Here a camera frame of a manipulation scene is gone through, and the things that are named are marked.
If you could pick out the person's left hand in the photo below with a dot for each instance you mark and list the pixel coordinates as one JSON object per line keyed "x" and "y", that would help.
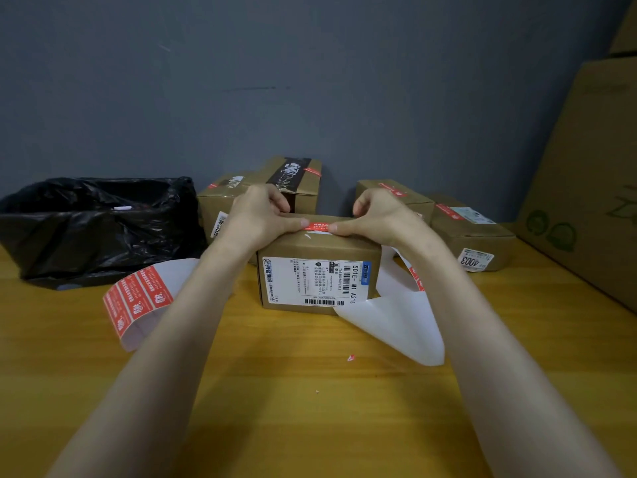
{"x": 254, "y": 223}

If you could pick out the person's right hand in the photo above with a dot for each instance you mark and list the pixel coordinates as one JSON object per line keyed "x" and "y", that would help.
{"x": 393, "y": 223}

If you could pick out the small brown cardboard box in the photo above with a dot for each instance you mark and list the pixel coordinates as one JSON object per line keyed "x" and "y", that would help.
{"x": 418, "y": 204}
{"x": 318, "y": 246}
{"x": 214, "y": 199}

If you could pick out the white printed price label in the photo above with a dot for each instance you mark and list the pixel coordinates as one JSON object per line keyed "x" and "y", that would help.
{"x": 219, "y": 223}

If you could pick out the long brown cardboard box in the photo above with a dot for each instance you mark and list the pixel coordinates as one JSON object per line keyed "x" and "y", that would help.
{"x": 448, "y": 238}

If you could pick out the box with black tape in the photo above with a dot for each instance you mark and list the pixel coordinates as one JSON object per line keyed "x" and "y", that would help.
{"x": 306, "y": 199}

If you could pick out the white blue shipping label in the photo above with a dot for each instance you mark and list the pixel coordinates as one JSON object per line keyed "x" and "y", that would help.
{"x": 293, "y": 281}

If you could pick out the white barcode label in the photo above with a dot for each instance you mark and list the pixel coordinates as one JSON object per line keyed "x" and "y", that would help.
{"x": 474, "y": 215}

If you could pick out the white end label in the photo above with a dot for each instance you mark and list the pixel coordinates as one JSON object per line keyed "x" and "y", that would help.
{"x": 475, "y": 260}

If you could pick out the white backing paper strip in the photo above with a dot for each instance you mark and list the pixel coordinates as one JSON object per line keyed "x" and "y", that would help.
{"x": 398, "y": 323}

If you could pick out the red sticker label strip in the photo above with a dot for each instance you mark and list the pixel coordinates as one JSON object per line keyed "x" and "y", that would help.
{"x": 134, "y": 298}

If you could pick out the person's right forearm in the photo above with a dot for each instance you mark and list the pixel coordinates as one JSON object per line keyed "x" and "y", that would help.
{"x": 517, "y": 388}

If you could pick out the person's left forearm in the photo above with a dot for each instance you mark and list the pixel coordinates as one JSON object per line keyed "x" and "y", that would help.
{"x": 149, "y": 383}

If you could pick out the black plastic trash bag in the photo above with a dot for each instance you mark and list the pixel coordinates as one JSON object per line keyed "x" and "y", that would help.
{"x": 89, "y": 243}

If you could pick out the large green printed carton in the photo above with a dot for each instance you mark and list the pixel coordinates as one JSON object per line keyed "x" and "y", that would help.
{"x": 626, "y": 34}
{"x": 582, "y": 169}

